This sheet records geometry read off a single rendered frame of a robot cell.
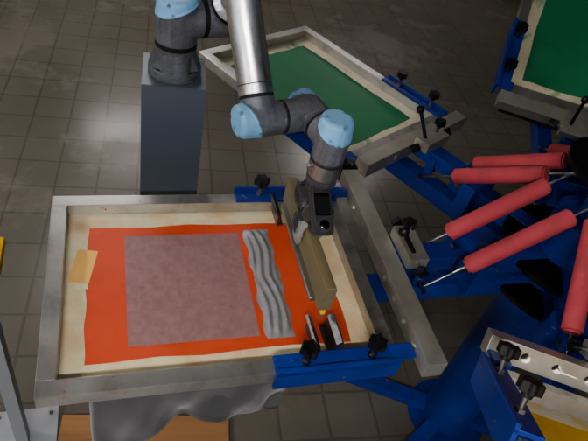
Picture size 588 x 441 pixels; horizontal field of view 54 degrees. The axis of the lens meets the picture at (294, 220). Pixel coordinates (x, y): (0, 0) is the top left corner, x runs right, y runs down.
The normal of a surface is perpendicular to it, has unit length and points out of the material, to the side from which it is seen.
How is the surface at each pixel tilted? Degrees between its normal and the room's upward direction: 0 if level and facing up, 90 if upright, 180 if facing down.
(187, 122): 90
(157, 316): 0
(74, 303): 0
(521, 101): 32
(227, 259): 0
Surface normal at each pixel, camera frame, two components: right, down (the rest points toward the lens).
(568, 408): -0.14, 0.15
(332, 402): 0.19, -0.71
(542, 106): 0.01, -0.28
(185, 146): 0.14, 0.70
